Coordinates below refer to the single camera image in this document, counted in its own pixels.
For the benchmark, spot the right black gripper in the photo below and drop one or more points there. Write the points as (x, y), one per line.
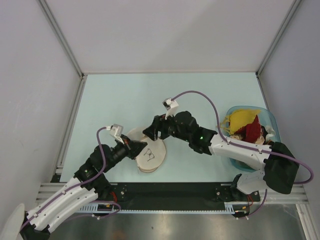
(159, 122)

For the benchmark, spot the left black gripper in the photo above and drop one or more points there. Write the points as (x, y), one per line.
(133, 147)

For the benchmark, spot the round beige mesh laundry bag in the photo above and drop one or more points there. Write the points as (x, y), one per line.
(153, 155)

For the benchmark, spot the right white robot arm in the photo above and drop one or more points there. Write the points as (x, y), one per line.
(273, 165)

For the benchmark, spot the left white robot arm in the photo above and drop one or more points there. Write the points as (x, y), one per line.
(87, 185)

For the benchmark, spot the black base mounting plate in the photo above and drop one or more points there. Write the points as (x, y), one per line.
(178, 195)

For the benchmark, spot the yellow garment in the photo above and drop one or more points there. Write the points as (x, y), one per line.
(238, 119)

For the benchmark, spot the red lace garment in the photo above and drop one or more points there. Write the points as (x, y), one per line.
(251, 132)

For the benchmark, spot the beige garment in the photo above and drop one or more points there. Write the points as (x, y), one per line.
(259, 141)

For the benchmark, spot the translucent blue plastic basket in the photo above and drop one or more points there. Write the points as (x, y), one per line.
(269, 128)

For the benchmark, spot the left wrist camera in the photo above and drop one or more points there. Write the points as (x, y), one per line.
(115, 131)

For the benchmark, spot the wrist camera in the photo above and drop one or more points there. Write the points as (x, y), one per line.
(115, 131)
(171, 107)

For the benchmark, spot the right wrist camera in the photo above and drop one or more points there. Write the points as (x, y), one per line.
(171, 107)

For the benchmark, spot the white slotted cable duct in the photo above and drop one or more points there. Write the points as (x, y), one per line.
(107, 208)

